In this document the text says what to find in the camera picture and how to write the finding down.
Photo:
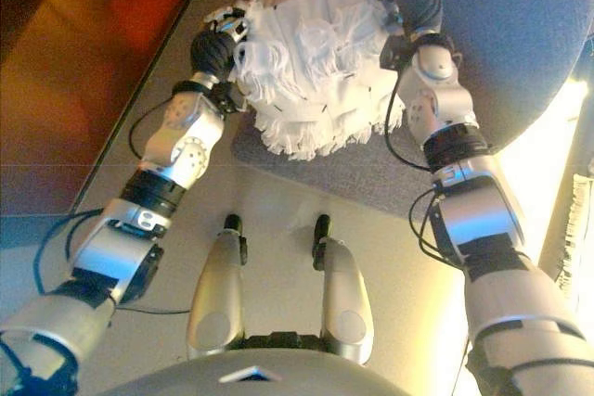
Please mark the right robot hand black silver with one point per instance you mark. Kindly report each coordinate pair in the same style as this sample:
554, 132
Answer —
417, 6

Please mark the left robot hand black silver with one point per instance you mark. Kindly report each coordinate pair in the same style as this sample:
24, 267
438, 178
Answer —
213, 53

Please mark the white fringed cushion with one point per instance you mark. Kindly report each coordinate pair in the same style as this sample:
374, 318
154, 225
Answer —
320, 71

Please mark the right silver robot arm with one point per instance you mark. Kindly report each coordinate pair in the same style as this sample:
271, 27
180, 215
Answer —
478, 210

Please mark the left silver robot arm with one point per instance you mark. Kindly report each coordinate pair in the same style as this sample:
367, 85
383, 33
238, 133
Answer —
181, 145

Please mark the grey fabric armchair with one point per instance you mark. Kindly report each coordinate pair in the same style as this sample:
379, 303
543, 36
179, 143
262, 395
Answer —
510, 43

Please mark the reddish brown wooden cabinet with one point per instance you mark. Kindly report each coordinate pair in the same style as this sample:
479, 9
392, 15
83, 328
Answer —
69, 67

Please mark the left silver robot leg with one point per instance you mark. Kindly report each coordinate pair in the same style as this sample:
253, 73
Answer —
215, 294

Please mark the silver robot leg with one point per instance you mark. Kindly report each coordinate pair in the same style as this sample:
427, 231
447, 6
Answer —
345, 303
215, 294

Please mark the right silver robot leg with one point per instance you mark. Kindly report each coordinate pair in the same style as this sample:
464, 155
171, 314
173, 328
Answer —
345, 303

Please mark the grey robot torso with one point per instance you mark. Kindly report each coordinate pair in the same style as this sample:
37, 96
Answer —
209, 375

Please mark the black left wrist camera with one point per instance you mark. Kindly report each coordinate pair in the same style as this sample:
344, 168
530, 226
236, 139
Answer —
229, 97

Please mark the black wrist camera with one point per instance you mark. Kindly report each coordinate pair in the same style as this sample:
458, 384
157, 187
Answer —
393, 53
229, 97

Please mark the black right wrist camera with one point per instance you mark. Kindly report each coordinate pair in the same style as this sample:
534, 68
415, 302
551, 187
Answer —
393, 53

